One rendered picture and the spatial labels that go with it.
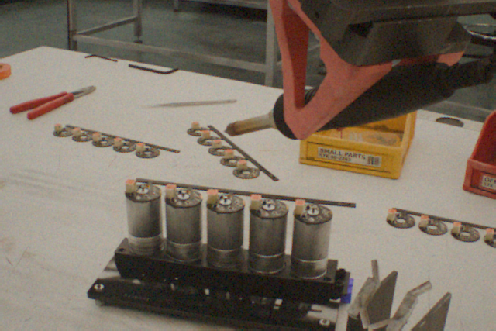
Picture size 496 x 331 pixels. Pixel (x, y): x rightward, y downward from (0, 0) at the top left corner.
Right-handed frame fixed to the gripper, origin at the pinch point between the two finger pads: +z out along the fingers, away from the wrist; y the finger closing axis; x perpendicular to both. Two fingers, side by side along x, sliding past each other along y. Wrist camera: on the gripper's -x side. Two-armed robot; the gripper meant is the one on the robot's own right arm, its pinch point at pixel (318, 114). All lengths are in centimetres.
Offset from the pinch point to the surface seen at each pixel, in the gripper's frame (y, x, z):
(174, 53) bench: -126, -203, 188
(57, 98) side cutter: -2, -39, 37
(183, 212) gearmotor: 2.0, -4.8, 13.2
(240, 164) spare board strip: -11.3, -15.0, 24.2
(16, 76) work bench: 0, -52, 44
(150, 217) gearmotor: 3.5, -6.1, 14.7
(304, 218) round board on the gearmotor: -3.7, -0.4, 10.4
